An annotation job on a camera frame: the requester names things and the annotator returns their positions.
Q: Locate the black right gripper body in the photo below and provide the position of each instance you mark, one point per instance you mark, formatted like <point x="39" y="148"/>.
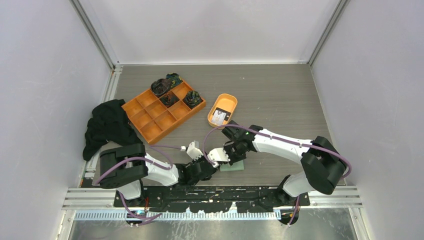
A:
<point x="234" y="152"/>

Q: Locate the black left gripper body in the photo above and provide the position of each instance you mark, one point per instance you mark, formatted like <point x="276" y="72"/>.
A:
<point x="200" y="159"/>

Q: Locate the green card holder wallet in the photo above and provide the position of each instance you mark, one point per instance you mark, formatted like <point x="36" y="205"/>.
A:
<point x="237" y="166"/>

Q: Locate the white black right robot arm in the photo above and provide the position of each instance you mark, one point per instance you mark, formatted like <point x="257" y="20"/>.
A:
<point x="322" y="166"/>

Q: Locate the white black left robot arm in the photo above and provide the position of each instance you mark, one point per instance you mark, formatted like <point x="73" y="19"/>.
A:
<point x="123" y="168"/>

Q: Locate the silver card in tray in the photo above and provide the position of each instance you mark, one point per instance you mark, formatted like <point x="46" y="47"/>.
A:
<point x="218" y="117"/>

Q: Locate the black card in tray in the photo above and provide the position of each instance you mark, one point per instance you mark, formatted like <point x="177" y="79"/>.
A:
<point x="228" y="114"/>

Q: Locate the yellow oval tray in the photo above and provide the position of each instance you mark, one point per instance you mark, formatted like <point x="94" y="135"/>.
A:
<point x="225" y="101"/>

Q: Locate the orange wooden divider box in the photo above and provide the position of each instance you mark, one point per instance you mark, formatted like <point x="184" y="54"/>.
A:
<point x="153" y="120"/>

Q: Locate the green patterned rolled sock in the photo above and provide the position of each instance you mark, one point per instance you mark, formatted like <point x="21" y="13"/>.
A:
<point x="192" y="99"/>

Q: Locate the dark rolled sock centre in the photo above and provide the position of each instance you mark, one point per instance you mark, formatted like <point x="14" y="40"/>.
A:
<point x="169" y="99"/>

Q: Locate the dark rolled sock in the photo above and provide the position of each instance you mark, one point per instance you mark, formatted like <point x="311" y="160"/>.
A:
<point x="174" y="79"/>
<point x="169" y="99"/>
<point x="160" y="87"/>

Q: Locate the dark rolled sock left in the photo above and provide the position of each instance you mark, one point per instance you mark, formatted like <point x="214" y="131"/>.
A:
<point x="160" y="87"/>

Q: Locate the dark rolled sock top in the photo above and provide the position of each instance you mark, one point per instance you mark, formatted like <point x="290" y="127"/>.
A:
<point x="174" y="79"/>

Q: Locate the black cloth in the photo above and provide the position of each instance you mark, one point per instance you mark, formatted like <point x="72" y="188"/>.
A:
<point x="109" y="123"/>

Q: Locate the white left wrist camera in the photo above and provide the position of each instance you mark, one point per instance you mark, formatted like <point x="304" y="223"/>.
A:
<point x="193" y="150"/>

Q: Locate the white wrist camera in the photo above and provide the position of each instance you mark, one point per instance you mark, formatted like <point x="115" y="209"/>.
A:
<point x="193" y="150"/>
<point x="218" y="156"/>

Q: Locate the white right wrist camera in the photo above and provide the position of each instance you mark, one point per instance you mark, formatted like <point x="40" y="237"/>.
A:
<point x="218" y="156"/>

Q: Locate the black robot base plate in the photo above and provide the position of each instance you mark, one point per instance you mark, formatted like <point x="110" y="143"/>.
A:
<point x="209" y="199"/>

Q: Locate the aluminium frame rail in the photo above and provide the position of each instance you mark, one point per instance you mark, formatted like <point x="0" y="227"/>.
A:
<point x="91" y="204"/>

